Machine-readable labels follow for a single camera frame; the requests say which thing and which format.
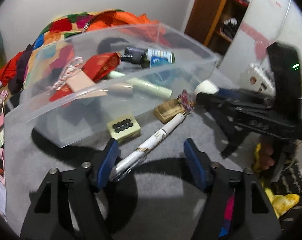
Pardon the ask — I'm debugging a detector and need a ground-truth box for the white pen with rope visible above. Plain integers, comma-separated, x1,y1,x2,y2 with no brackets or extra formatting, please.
109,112,187,181

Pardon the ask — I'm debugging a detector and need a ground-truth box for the red gift box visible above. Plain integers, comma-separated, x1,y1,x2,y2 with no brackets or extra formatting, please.
49,53,120,102

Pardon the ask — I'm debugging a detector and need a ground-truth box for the dark glass bottle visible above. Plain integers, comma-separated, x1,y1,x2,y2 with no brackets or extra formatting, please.
120,47,175,68

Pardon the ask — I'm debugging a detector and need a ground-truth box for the person's hand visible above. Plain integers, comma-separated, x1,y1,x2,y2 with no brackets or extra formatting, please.
253,135,274,172

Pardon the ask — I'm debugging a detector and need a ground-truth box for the beige cardboard tag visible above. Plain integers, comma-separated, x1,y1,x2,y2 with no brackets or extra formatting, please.
67,70,108,98

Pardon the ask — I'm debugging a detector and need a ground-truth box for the clear plastic storage bin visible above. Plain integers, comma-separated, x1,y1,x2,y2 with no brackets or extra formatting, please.
3,21,221,153

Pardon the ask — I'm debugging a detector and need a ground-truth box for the grey black blanket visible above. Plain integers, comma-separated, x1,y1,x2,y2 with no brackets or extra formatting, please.
4,96,258,239

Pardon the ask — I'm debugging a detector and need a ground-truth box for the white gauze roll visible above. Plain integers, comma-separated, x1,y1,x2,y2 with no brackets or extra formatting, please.
193,80,219,95

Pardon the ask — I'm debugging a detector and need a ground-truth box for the wooden door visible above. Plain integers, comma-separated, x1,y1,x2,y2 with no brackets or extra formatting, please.
185,0,227,46

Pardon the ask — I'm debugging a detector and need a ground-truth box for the green mahjong tile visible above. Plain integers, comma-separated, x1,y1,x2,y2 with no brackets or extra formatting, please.
107,114,141,142

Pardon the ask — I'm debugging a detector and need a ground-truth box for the orange jacket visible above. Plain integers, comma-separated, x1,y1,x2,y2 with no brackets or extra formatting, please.
85,10,165,42

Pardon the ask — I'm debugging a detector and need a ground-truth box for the pale green tube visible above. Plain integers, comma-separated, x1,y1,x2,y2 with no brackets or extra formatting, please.
107,70,173,100

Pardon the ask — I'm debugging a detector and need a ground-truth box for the colourful patchwork quilt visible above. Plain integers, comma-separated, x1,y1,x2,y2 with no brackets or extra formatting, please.
23,10,127,88

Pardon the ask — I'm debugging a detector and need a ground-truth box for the brown wooden block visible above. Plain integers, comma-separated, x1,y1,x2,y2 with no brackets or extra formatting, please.
153,99,185,124

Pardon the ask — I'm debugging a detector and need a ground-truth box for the white suitcase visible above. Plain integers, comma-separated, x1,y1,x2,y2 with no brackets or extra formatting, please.
237,63,276,96

